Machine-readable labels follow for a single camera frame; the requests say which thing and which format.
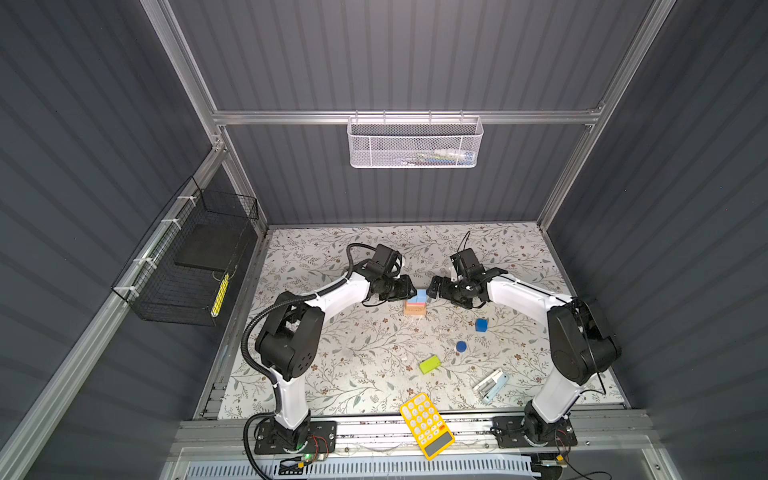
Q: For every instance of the light blue cube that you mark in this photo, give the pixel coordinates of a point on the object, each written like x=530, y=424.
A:
x=420, y=296

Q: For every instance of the yellow marker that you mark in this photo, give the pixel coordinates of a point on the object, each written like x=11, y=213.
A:
x=220, y=296

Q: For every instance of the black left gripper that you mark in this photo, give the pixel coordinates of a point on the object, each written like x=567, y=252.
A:
x=405, y=291

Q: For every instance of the pens in white basket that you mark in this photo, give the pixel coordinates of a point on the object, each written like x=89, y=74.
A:
x=440, y=158

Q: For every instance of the white wire basket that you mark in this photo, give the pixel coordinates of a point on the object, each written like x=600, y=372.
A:
x=375, y=142

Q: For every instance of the dark blue cube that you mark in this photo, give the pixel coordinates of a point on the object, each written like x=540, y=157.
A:
x=481, y=325

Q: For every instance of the black wire basket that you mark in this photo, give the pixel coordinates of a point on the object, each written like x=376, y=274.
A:
x=175, y=276

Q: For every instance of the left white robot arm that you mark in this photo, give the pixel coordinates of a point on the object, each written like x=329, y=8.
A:
x=281, y=341

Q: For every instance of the wooden block with holes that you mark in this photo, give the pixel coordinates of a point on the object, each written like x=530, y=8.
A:
x=416, y=312

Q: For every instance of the yellow calculator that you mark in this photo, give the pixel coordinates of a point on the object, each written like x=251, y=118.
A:
x=427, y=426

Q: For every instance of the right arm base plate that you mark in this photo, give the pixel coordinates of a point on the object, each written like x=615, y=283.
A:
x=519, y=431

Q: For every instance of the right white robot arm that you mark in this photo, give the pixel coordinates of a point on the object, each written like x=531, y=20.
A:
x=580, y=342

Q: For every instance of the white light-blue stapler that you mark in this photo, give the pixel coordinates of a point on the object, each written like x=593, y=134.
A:
x=489, y=387

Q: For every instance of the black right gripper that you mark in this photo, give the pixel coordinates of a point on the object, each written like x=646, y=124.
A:
x=444, y=282

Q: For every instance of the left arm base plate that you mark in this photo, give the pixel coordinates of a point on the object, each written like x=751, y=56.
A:
x=311, y=437

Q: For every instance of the green block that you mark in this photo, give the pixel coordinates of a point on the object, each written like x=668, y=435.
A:
x=430, y=364

